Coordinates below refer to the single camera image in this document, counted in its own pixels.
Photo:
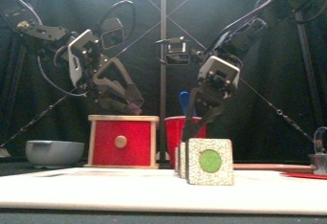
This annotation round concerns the speckled sushi roll piece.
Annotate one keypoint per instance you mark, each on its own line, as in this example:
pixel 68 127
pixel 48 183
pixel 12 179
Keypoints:
pixel 182 161

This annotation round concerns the vertical metal frame pole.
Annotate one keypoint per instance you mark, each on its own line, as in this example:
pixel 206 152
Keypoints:
pixel 163 58

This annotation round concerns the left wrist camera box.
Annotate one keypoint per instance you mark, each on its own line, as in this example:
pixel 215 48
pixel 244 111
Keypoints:
pixel 111 34

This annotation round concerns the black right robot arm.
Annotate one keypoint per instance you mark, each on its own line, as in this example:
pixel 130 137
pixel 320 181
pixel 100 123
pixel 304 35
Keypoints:
pixel 259 14

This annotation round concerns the red plastic cup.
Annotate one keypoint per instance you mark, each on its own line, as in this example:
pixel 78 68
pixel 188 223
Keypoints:
pixel 174 138

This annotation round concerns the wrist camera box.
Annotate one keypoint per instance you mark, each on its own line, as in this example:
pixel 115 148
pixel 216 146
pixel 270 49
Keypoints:
pixel 111 34
pixel 176 54

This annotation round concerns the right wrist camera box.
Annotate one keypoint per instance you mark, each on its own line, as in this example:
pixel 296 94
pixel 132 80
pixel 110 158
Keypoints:
pixel 176 54

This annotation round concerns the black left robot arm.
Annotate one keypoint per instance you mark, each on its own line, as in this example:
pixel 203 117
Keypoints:
pixel 40 30

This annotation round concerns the pink tray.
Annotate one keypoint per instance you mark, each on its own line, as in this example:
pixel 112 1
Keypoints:
pixel 272 167

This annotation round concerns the red wooden drawer box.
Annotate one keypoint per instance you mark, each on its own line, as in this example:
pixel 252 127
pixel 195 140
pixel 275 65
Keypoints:
pixel 122 141

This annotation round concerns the slanted metal frame pole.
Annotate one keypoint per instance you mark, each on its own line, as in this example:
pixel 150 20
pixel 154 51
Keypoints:
pixel 308 62

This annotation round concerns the white cutting board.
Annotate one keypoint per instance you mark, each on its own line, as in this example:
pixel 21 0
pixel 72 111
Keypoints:
pixel 127 189

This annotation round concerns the grey bowl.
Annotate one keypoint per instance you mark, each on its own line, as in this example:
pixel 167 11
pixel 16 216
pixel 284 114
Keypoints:
pixel 54 152

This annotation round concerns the grey toy knife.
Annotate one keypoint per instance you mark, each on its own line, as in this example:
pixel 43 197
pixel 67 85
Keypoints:
pixel 194 131

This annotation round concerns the speckled sushi piece green centre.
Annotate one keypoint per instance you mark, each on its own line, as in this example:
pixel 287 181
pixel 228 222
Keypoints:
pixel 210 161

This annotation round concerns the red plate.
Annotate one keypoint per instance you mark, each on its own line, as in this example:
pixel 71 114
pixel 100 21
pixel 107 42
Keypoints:
pixel 308 175

